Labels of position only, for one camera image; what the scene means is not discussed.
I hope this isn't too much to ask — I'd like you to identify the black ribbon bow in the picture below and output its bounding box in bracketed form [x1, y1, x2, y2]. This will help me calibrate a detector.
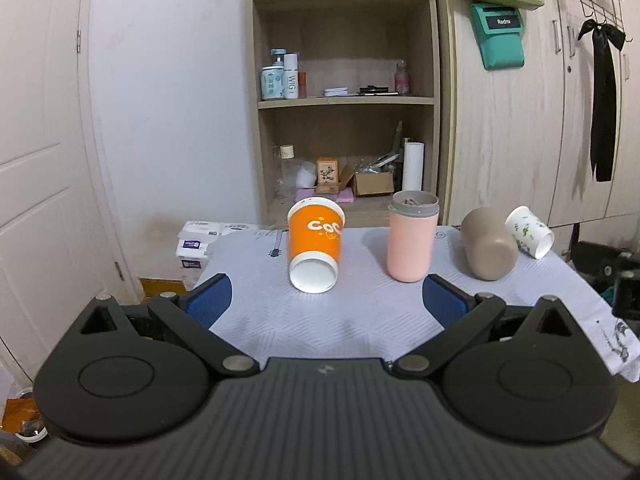
[578, 18, 626, 182]

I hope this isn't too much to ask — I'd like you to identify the small cardboard box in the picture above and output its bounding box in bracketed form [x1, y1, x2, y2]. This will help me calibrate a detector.
[340, 165, 395, 197]

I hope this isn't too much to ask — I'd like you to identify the clear bottle beige cap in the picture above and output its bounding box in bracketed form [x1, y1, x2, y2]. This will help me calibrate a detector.
[277, 144, 298, 198]

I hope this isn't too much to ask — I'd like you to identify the white patterned cup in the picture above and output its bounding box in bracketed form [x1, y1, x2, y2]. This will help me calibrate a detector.
[504, 205, 554, 260]

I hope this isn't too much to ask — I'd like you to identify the white spray bottle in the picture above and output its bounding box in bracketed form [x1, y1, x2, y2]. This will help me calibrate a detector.
[283, 53, 299, 100]

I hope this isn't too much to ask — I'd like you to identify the white paper towel roll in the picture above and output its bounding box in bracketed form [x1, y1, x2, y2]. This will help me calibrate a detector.
[402, 142, 425, 191]

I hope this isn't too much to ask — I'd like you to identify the white tissue package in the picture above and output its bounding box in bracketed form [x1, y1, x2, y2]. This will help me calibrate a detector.
[176, 221, 259, 292]

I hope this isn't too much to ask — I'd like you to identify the white door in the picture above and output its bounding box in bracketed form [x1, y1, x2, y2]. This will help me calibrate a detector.
[1, 0, 137, 385]

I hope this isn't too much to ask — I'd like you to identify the pink tumbler grey rim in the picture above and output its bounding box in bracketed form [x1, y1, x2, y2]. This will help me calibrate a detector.
[386, 191, 439, 283]

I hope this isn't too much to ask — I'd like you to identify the wooden shelf unit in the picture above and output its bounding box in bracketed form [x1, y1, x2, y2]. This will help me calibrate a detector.
[245, 0, 447, 226]

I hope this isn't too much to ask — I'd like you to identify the brown taupe cup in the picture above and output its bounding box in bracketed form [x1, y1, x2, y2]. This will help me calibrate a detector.
[460, 207, 518, 282]

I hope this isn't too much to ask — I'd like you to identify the light blue canister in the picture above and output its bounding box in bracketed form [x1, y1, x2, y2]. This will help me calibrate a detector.
[260, 65, 284, 101]

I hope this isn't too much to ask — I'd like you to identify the pink flat pad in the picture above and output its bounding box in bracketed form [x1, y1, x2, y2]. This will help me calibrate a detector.
[294, 188, 355, 204]

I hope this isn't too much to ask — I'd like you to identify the brown printed carton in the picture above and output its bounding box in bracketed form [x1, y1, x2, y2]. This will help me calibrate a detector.
[316, 157, 340, 194]

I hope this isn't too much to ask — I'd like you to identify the pink small bottle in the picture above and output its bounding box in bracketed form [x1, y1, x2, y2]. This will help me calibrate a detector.
[394, 60, 410, 96]

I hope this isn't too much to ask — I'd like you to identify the orange paper cup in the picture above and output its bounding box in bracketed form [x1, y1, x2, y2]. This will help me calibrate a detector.
[288, 196, 345, 294]

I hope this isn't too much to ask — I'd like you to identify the teal wall pouch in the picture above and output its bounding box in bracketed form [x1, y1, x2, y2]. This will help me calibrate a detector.
[470, 2, 525, 70]

